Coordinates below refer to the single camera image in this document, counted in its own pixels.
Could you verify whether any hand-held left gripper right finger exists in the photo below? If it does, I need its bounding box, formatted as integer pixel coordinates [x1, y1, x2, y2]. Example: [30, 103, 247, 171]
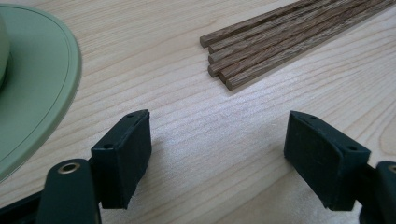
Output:
[283, 110, 372, 212]

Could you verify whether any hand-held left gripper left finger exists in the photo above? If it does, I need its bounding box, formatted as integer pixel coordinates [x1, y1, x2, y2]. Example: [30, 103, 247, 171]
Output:
[90, 109, 153, 210]

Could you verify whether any row of wooden chopsticks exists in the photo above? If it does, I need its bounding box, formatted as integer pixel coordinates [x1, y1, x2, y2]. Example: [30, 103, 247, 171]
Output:
[199, 0, 396, 91]

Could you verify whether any green bowl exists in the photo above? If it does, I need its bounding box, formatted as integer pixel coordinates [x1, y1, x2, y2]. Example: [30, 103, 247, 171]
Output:
[0, 14, 11, 91]

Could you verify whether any green round plate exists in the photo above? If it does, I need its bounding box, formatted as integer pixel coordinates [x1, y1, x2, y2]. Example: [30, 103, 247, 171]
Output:
[0, 3, 83, 183]

